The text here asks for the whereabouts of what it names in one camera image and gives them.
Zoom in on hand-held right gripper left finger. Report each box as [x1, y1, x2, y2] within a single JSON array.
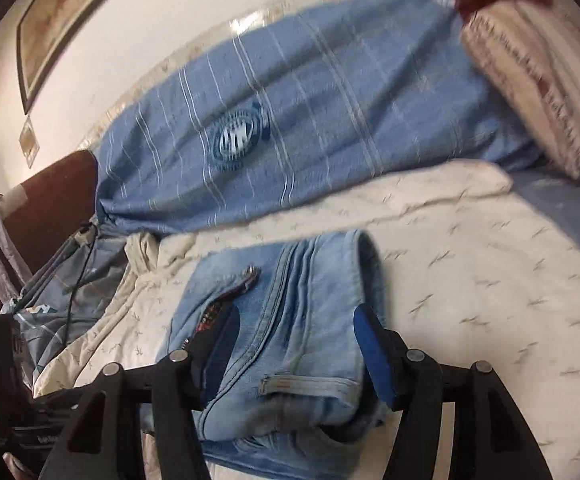
[[37, 304, 243, 480]]

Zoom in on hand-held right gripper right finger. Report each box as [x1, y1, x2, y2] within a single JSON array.
[[353, 304, 554, 480]]

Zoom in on light blue denim pants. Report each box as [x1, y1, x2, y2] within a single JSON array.
[[155, 229, 395, 472]]

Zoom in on cream floral blanket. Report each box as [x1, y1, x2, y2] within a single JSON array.
[[32, 160, 580, 480]]

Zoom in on grey-blue printed cloth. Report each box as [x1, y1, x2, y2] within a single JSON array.
[[0, 232, 132, 387]]

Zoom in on white charger plug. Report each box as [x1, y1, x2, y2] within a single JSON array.
[[77, 222, 102, 247]]

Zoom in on brown headboard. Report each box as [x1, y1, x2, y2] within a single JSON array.
[[0, 149, 101, 361]]

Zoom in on blue bed sheet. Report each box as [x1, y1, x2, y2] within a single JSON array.
[[512, 165, 580, 257]]

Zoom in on blue plaid duvet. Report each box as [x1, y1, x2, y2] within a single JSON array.
[[92, 0, 540, 238]]

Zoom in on beige striped pillow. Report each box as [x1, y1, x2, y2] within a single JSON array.
[[460, 0, 580, 181]]

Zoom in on black charger cable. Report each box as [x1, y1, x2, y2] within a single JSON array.
[[64, 240, 93, 348]]

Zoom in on framed wall picture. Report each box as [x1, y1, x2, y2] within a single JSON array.
[[16, 0, 157, 116]]

